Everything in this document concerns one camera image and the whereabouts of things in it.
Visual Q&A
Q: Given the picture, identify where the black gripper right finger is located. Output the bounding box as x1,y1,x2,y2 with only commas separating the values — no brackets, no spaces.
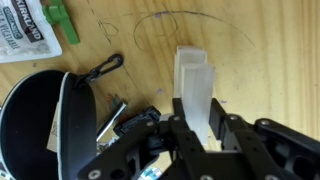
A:
208,97,320,180

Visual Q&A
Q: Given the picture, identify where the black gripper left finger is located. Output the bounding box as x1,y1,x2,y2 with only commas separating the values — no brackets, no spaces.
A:
75,97,206,180

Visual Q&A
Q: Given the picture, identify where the long pale wooden block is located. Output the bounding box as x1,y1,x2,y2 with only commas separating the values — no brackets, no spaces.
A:
180,63,216,146

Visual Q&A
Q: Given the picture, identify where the small black gadget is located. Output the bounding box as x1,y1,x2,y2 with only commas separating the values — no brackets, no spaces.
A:
113,105,162,136

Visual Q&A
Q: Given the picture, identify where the teal white sticker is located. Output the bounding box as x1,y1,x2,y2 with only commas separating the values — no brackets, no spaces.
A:
139,166,163,180

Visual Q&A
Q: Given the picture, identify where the small silver metal strip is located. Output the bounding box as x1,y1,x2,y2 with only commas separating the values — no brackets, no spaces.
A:
96,94,129,143

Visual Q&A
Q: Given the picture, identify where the black carabiner clip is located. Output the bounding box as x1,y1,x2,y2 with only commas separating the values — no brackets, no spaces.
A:
83,53,125,85

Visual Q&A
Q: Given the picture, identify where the beige paper tag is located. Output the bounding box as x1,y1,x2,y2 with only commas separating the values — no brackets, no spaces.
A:
46,101,64,153

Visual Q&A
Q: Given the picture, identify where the black zip case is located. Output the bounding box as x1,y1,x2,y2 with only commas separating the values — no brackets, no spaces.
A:
0,69,98,180

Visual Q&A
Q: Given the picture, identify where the white Kirkland food pouch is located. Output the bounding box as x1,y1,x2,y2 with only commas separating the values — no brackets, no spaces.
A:
0,0,81,64

